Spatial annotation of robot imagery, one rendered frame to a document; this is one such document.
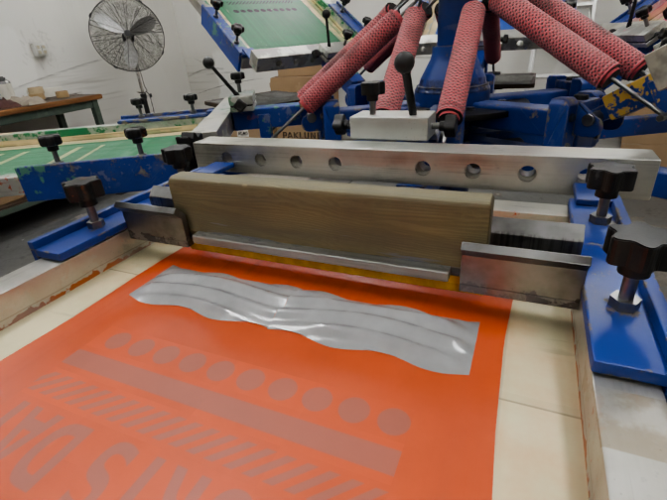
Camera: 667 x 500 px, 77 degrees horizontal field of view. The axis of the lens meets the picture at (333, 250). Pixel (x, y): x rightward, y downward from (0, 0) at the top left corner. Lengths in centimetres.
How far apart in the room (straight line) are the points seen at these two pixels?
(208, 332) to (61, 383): 12
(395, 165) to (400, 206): 24
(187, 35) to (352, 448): 577
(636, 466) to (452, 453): 10
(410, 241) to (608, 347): 18
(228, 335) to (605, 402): 29
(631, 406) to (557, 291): 12
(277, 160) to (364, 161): 15
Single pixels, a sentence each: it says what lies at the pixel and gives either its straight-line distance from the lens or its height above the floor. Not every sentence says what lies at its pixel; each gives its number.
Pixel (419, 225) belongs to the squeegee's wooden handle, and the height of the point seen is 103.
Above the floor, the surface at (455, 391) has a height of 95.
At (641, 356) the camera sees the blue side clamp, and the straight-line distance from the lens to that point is 33.
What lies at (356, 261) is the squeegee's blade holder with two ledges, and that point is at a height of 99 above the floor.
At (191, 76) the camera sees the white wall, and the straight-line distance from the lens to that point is 599.
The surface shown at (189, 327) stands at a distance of 43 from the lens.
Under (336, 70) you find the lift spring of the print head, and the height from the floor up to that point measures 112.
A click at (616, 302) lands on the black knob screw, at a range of 37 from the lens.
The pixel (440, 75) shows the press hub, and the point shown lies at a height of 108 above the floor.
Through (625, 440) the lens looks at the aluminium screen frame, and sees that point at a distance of 29.
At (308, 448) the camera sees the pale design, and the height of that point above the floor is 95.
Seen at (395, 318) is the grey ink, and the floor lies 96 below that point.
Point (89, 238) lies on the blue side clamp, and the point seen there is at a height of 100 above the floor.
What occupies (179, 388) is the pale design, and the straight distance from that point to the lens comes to 37.
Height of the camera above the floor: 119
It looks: 27 degrees down
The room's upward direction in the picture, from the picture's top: 4 degrees counter-clockwise
